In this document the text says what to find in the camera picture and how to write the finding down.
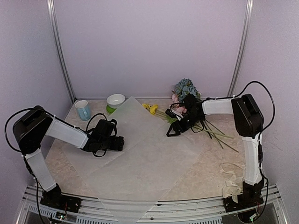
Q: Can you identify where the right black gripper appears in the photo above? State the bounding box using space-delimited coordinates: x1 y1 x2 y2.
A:
166 112 203 136

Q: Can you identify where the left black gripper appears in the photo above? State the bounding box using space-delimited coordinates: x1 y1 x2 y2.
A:
100 136 124 151

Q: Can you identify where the pink fake rose stem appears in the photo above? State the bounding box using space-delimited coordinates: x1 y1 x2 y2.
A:
165 94 238 152

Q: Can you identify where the yellow fake flower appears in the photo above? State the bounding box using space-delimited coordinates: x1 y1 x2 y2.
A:
142 103 178 124

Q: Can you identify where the blue hydrangea fake flower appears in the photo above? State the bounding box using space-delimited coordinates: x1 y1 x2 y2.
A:
170 78 224 149

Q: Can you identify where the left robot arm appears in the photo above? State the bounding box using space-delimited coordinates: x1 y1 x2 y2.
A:
4 105 124 213

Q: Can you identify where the green plate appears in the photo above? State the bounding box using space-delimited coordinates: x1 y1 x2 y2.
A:
106 104 121 114

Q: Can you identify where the white bowl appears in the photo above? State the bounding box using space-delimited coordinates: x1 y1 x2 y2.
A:
107 94 126 109

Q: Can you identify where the light blue mug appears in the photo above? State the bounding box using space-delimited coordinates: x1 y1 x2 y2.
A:
74 100 91 121

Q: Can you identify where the cream ribbon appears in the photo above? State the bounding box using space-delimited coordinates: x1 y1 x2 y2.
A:
219 162 245 203

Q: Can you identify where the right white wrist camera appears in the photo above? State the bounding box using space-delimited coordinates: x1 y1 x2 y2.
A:
171 110 185 120

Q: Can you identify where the aluminium front rail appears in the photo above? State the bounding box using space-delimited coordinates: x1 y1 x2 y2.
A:
14 185 289 224

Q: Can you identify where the right aluminium frame post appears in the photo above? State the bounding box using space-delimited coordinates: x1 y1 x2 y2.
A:
227 0 254 97

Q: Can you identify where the aluminium frame post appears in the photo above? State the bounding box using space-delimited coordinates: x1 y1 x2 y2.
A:
47 0 76 104
227 0 254 97

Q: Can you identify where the left aluminium frame post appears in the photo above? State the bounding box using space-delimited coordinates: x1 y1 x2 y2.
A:
47 0 76 104

